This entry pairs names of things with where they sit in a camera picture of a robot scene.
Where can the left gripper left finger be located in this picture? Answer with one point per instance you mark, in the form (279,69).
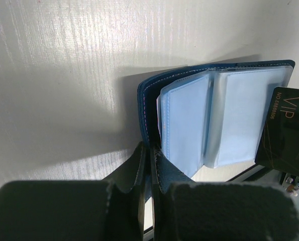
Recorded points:
(108,209)

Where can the black VIP credit card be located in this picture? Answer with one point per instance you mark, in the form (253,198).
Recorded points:
(279,145)

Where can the blue leather card holder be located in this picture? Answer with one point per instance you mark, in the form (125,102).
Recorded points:
(209,115)

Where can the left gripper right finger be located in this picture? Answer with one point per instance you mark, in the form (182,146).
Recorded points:
(188,210)

